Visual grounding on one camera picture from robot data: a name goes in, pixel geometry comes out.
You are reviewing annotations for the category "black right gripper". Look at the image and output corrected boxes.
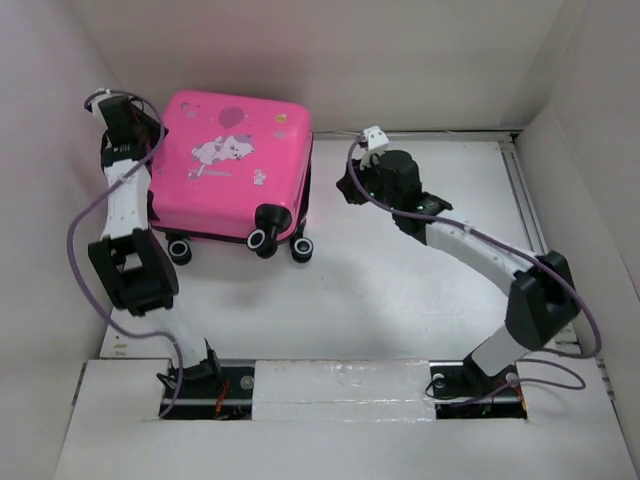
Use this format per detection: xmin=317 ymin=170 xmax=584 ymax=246
xmin=335 ymin=151 xmax=400 ymax=213

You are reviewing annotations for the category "pink suitcase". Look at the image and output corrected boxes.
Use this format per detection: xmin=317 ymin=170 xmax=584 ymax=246
xmin=148 ymin=90 xmax=314 ymax=265

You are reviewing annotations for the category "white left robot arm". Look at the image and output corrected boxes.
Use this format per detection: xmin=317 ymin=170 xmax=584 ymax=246
xmin=84 ymin=89 xmax=179 ymax=317

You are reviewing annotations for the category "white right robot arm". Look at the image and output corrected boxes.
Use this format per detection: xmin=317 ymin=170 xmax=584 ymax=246
xmin=336 ymin=150 xmax=584 ymax=403

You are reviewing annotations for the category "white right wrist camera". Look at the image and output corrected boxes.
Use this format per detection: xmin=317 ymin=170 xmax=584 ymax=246
xmin=359 ymin=126 xmax=389 ymax=154

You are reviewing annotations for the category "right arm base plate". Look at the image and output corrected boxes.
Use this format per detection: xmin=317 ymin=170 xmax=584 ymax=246
xmin=425 ymin=361 xmax=528 ymax=420

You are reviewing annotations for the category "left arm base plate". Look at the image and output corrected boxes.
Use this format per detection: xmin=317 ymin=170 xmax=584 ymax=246
xmin=162 ymin=364 xmax=255 ymax=421

